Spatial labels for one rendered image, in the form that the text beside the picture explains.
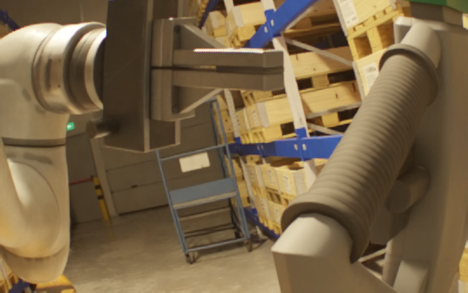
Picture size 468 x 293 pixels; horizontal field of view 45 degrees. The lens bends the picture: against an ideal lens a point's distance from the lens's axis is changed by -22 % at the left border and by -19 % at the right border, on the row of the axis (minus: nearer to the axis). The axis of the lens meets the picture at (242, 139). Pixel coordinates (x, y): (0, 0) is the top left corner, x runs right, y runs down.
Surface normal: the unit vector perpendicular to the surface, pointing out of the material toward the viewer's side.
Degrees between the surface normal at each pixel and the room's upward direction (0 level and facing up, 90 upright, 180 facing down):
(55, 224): 110
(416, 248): 90
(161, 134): 106
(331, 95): 90
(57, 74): 90
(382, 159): 70
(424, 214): 90
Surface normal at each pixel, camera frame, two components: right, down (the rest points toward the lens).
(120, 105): -0.57, 0.14
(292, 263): -0.25, 0.47
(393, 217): 0.82, 0.10
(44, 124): 0.68, 0.28
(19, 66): -0.27, 0.00
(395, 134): 0.53, -0.36
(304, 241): 0.00, -0.78
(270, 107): 0.11, -0.01
